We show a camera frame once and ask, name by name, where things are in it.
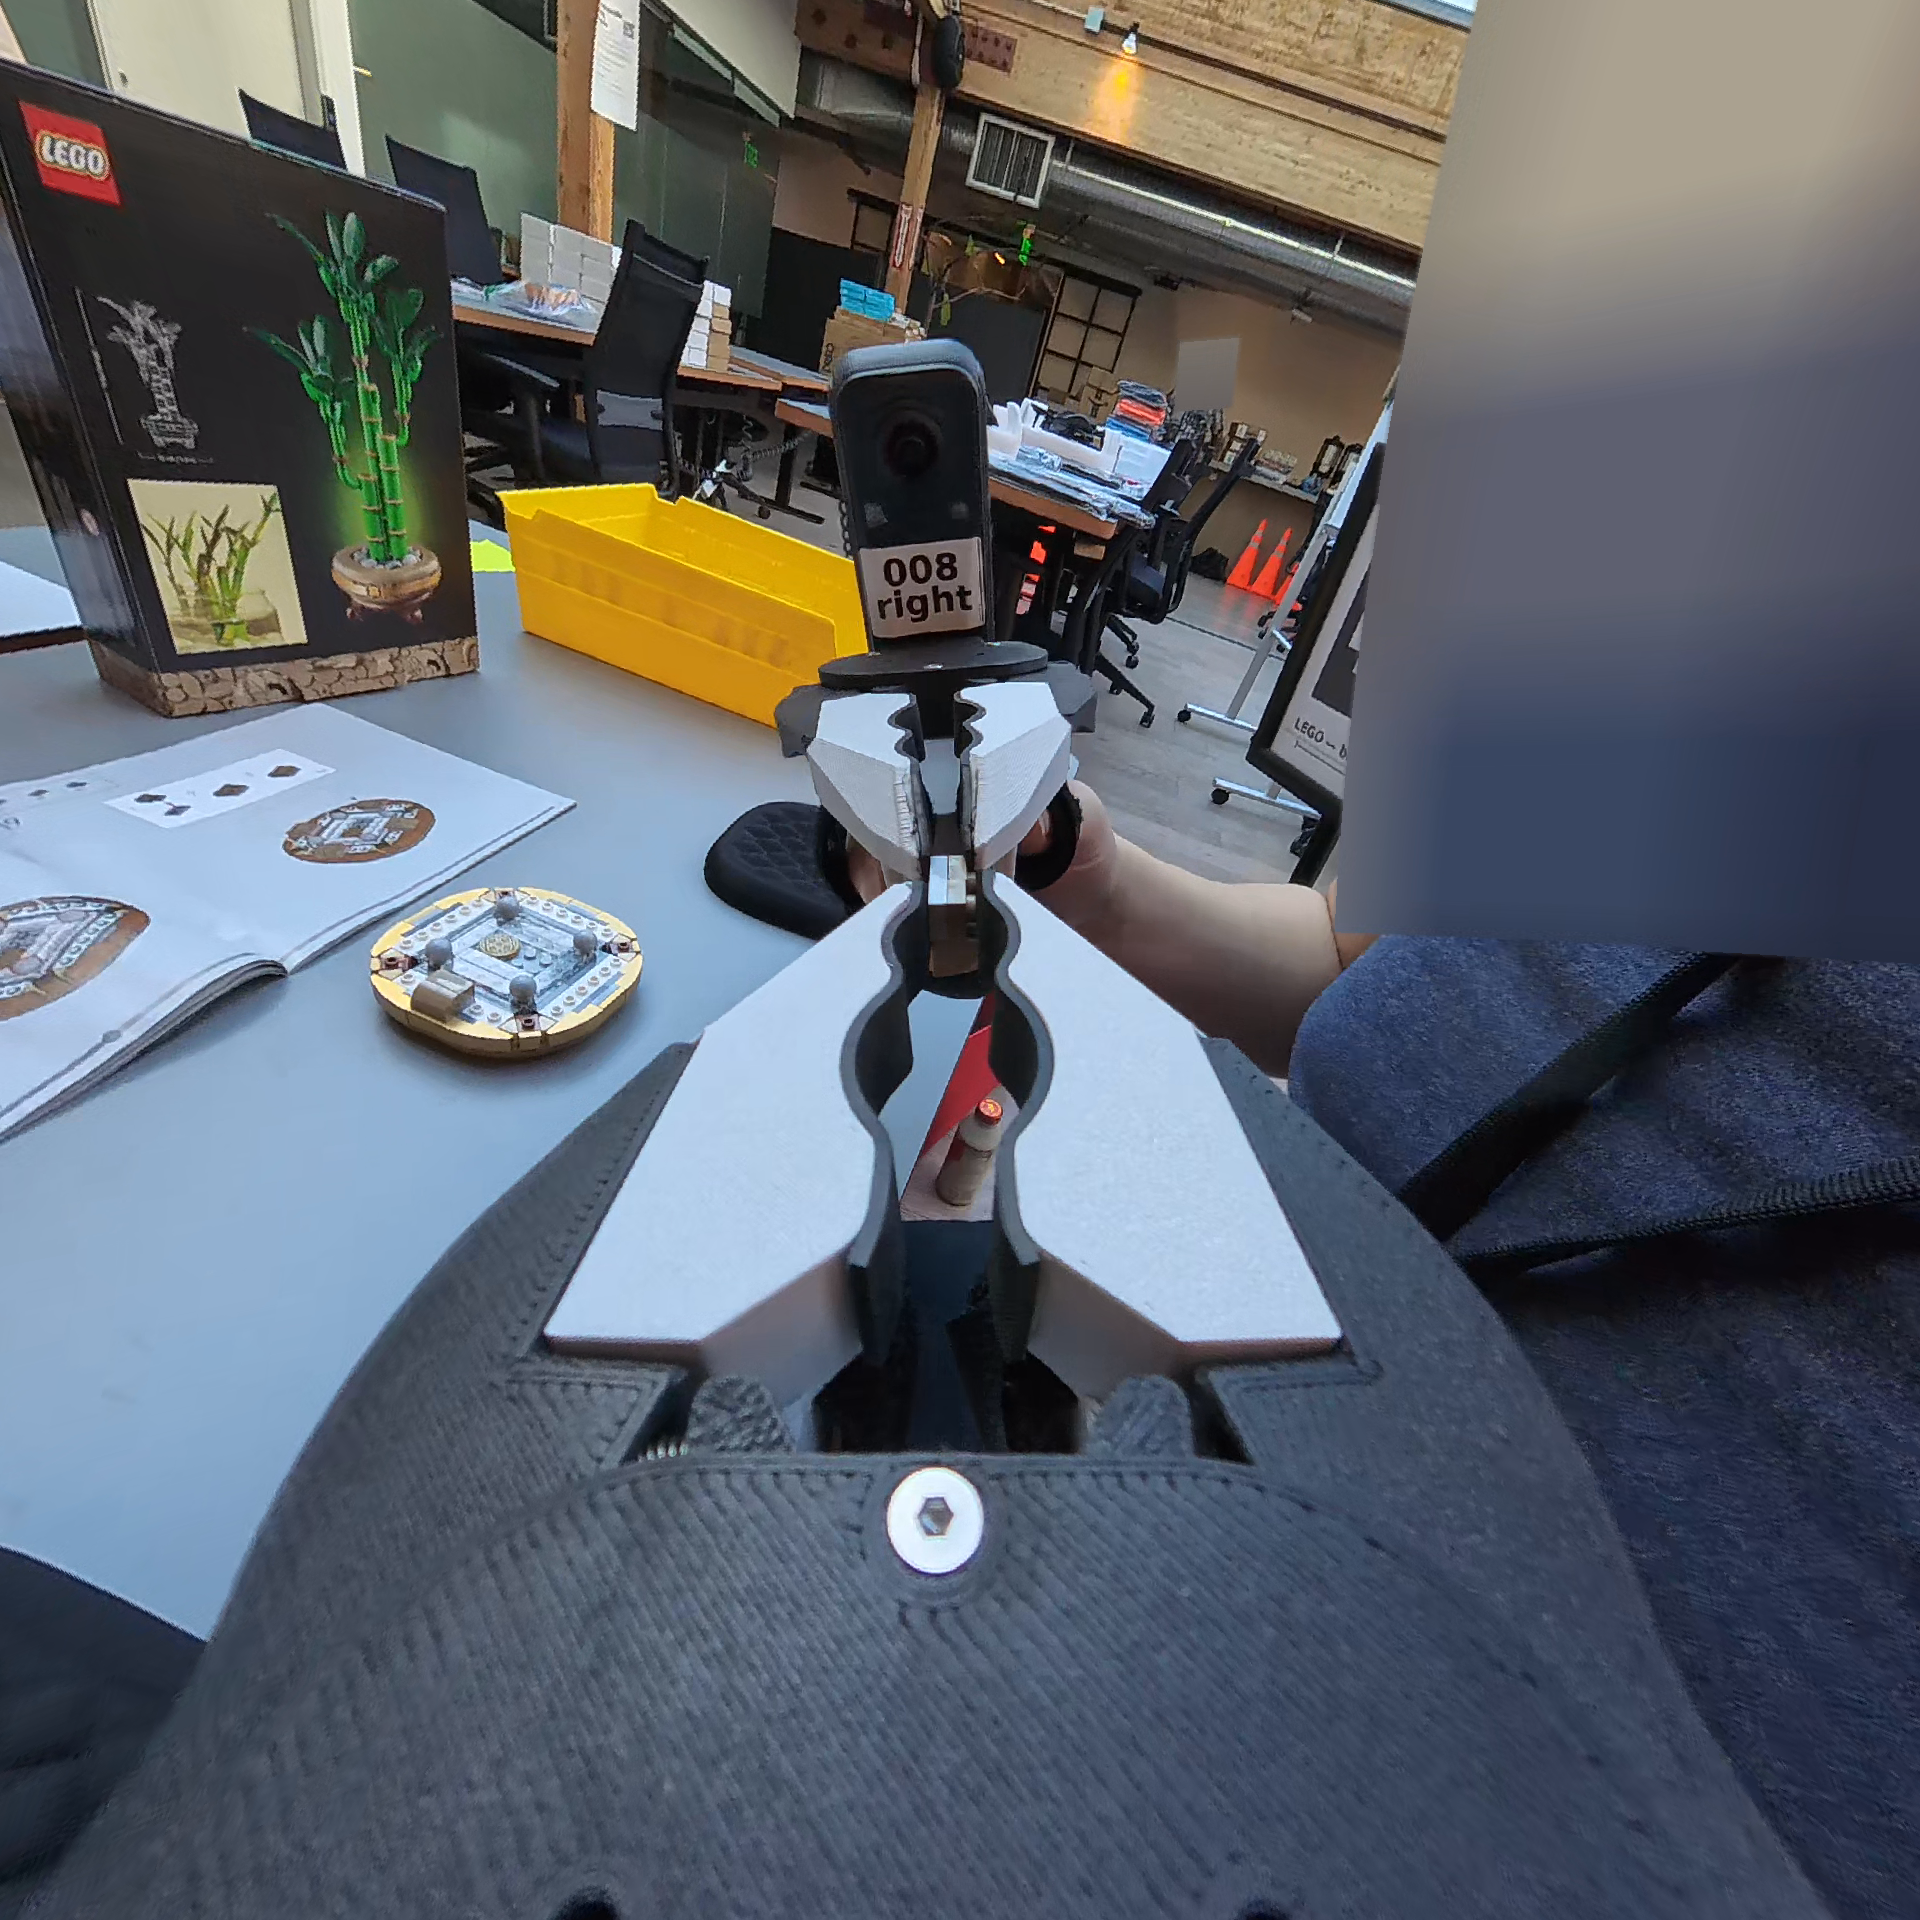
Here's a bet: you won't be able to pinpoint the person's dark trousers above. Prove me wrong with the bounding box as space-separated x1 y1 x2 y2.
0 1545 204 1877

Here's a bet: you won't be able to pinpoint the white air vent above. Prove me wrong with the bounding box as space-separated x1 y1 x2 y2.
967 113 1057 204

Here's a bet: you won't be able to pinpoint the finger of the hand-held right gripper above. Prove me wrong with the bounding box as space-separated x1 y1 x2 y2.
960 680 1077 883
808 693 940 890

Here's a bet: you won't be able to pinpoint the person's right hand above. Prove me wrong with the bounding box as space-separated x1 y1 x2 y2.
1019 779 1221 1040

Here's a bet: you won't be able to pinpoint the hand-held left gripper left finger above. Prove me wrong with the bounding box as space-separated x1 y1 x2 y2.
545 883 922 1449

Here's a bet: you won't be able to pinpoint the yellow plastic bin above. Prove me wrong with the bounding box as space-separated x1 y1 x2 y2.
498 482 873 729

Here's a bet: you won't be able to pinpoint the black lego set box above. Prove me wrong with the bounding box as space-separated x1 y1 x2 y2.
0 60 483 720

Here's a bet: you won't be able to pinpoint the red felt bag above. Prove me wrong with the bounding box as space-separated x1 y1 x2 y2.
922 996 1003 1157

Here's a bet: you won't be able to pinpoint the person's navy shirt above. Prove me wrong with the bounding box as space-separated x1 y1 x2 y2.
1290 930 1920 1920

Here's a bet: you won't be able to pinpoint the tan bottle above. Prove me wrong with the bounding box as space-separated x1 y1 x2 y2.
937 1096 1010 1210

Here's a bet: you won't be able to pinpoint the black wrist rest pad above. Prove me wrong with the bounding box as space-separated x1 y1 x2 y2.
704 800 889 941

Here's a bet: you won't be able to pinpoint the lego instruction booklet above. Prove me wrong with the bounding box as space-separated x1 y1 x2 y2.
0 701 577 1144

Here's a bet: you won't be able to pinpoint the small tan grey lego piece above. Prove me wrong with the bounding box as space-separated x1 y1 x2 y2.
922 849 992 977

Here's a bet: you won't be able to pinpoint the black framed marker sign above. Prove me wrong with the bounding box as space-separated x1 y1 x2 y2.
1249 441 1386 886

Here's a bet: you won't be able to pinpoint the person's right forearm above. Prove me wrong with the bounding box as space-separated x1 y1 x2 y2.
1201 883 1379 1078

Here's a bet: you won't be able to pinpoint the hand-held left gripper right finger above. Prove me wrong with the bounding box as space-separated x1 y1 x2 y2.
967 878 1347 1454

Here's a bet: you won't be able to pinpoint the round lego base model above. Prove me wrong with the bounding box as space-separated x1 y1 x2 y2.
369 884 648 1060

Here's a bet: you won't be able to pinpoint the wooden post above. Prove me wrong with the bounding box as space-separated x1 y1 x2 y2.
556 0 619 243

